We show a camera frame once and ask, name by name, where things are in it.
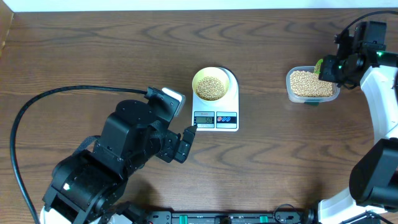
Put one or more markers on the pile of soybeans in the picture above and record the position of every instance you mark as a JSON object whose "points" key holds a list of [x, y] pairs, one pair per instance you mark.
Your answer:
{"points": [[307, 84]]}

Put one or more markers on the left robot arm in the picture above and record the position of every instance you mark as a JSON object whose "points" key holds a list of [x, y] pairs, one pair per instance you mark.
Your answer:
{"points": [[87, 183]]}

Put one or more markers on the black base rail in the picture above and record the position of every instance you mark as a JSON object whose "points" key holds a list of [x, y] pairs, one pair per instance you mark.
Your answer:
{"points": [[134, 215]]}

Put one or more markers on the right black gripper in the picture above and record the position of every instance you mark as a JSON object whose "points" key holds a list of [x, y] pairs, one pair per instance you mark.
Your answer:
{"points": [[326, 73]]}

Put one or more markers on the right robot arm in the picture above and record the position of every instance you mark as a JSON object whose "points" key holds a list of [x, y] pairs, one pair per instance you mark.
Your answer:
{"points": [[362, 61]]}

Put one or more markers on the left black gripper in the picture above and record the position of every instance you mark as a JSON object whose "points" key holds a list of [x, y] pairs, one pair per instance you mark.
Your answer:
{"points": [[167, 150]]}

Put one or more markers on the clear plastic bean container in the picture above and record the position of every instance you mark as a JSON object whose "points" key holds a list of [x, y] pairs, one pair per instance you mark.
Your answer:
{"points": [[300, 99]]}

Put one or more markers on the green plastic measuring scoop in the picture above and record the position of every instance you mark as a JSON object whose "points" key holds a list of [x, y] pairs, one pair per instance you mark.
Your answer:
{"points": [[317, 67]]}

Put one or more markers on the white digital kitchen scale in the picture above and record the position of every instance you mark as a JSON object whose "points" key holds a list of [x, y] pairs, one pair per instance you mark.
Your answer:
{"points": [[219, 115]]}

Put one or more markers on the soybeans in yellow bowl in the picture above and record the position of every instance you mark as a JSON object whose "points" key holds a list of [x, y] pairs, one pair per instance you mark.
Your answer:
{"points": [[210, 89]]}

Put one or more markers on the yellow plastic bowl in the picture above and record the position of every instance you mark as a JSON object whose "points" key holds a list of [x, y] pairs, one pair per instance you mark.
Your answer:
{"points": [[210, 72]]}

